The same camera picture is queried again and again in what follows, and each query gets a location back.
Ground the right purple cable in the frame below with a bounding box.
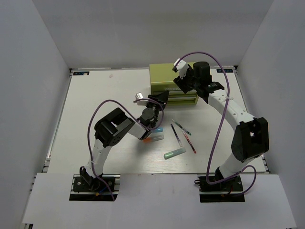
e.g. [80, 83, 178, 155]
[177, 51, 257, 191]

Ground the purple pen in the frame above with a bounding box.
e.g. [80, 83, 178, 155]
[170, 124, 183, 147]

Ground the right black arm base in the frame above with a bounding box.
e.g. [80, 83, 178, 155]
[194, 176, 245, 203]

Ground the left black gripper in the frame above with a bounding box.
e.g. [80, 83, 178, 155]
[145, 90, 170, 117]

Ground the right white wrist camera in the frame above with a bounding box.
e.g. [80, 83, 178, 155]
[172, 58, 189, 79]

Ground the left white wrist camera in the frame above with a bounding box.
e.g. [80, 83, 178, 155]
[134, 93, 148, 106]

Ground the green capped tube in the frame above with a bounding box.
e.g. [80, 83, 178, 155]
[163, 147, 186, 160]

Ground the blue corner label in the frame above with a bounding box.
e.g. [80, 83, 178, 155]
[216, 69, 234, 73]
[73, 71, 90, 76]

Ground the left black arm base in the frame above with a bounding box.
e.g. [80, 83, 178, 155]
[69, 175, 121, 202]

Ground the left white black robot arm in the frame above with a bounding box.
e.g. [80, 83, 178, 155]
[80, 91, 169, 190]

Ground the blue capped tube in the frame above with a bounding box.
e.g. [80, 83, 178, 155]
[152, 127, 163, 133]

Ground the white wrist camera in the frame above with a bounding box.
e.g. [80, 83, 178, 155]
[134, 93, 148, 106]
[172, 58, 189, 79]

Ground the red pen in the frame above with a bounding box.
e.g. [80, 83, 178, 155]
[182, 130, 197, 154]

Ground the green metal drawer toolbox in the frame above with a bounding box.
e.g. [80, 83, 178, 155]
[149, 63, 199, 106]

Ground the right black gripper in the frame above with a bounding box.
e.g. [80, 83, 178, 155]
[174, 65, 201, 94]

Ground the green pen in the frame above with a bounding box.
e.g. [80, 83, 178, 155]
[172, 119, 192, 136]

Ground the orange capped tube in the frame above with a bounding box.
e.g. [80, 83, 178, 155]
[143, 135, 164, 144]

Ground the right blue corner label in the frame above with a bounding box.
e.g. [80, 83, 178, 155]
[216, 69, 234, 73]

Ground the left blue corner label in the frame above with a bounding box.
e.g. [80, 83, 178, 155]
[73, 71, 90, 76]

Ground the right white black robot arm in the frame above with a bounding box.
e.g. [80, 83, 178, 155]
[173, 60, 269, 190]

